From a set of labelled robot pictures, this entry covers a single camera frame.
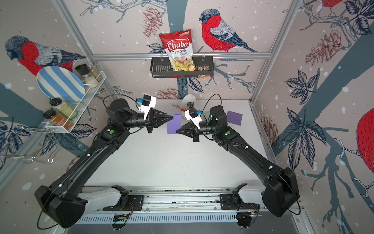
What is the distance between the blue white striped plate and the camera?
659mm

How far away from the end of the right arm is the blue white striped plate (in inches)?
22.6

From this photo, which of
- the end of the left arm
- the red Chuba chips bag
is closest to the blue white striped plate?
the end of the left arm
